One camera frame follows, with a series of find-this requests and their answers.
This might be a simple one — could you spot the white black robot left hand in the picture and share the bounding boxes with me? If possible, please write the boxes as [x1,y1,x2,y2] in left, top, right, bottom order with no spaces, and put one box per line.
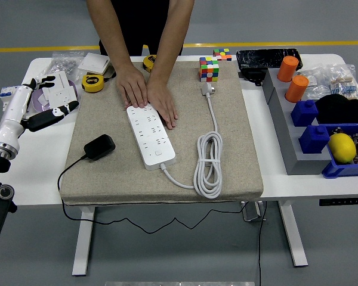
[0,76,80,150]

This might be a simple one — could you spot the person's left hand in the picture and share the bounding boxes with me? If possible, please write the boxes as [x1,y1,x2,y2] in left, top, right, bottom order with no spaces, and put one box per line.
[146,77,179,130]

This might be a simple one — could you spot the person's right hand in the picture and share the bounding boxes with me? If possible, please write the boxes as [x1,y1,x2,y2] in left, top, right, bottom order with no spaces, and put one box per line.
[115,64,150,110]

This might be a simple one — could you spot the white power strip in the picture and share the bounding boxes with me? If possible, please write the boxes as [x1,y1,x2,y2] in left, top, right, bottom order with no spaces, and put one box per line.
[126,102,177,171]

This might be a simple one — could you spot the black plug adapter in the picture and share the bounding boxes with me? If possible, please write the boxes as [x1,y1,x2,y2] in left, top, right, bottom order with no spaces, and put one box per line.
[83,133,116,163]

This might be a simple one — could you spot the thin black adapter cord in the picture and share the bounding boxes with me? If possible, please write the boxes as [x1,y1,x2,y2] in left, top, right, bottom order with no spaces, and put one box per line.
[57,153,248,235]

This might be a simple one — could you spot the white circuit breaker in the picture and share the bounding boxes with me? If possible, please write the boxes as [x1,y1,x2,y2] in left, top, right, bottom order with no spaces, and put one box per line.
[0,85,18,111]

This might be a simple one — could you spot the purple bowl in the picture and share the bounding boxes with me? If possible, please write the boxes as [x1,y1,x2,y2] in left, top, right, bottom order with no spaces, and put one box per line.
[31,79,79,114]

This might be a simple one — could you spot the yellow black tape measure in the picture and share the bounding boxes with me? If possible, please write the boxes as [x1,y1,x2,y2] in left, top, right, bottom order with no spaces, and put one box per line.
[142,54,158,74]
[81,74,105,94]

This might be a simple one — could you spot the large colourful puzzle cube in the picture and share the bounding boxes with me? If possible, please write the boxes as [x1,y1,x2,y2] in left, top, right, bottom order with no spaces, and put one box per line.
[199,56,220,83]

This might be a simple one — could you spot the person's torso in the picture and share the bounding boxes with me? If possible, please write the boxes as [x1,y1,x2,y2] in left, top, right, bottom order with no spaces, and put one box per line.
[98,0,184,57]

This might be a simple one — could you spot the clear bag of screws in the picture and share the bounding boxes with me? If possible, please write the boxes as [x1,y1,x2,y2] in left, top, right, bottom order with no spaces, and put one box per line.
[31,51,86,84]

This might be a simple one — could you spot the small colourful puzzle cube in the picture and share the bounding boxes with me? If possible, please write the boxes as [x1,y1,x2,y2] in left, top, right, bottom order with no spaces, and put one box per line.
[212,48,233,62]

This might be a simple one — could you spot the black power adapter block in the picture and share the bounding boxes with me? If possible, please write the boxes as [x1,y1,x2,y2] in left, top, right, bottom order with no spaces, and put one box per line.
[238,68,266,87]

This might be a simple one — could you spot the grey-brown fabric mat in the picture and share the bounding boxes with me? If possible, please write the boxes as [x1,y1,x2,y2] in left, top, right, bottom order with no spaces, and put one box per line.
[59,61,264,206]

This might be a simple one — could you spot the black plastic tray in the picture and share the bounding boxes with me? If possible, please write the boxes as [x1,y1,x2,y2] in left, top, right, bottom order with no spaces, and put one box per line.
[235,48,304,72]

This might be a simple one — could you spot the orange cylinder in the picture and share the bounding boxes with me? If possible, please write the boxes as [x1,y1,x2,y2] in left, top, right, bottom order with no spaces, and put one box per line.
[276,55,300,83]
[285,74,310,104]

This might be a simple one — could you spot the grey stepped stand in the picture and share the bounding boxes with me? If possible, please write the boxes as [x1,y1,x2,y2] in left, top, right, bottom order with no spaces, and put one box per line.
[261,67,332,176]

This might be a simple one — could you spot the white table leg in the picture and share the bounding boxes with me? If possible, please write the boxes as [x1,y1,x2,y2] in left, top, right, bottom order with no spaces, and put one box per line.
[71,205,96,276]
[279,201,308,268]

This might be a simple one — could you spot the blue block with knob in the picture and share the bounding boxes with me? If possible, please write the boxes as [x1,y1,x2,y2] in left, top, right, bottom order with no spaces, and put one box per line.
[298,125,331,155]
[291,100,319,128]

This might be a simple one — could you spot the clear bag of small parts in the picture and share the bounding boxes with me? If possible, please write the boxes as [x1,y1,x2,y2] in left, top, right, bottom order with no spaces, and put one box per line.
[298,67,332,102]

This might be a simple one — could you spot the black cloth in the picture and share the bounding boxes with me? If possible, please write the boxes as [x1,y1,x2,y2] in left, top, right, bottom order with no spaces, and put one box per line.
[314,94,358,125]

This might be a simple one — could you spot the clear bag of resistors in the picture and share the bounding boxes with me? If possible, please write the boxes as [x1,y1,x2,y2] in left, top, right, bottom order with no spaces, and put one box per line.
[325,64,358,101]

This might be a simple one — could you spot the yellow lemon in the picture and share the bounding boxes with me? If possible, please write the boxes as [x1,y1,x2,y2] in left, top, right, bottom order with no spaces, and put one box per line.
[328,133,357,164]

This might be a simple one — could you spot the blue plastic bin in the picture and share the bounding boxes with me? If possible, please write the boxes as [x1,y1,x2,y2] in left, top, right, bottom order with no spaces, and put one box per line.
[321,122,358,179]

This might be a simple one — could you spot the black table control panel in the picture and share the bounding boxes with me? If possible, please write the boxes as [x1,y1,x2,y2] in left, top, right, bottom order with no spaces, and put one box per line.
[318,197,358,207]

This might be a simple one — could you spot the white wall switch panel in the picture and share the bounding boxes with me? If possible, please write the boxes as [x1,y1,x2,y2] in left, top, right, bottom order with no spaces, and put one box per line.
[77,52,111,75]

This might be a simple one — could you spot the white power cord with plug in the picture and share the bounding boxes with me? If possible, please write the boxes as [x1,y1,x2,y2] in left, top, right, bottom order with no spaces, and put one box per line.
[159,82,224,200]

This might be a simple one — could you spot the white switch plate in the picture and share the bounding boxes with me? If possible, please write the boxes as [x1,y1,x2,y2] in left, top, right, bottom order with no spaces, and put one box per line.
[44,70,72,95]

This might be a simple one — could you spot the silver metal bracket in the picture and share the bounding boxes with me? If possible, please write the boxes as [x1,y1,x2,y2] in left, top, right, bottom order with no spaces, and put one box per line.
[240,201,268,223]

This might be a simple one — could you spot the black hanging cable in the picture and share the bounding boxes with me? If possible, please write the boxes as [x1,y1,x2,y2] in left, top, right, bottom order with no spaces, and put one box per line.
[257,202,268,286]

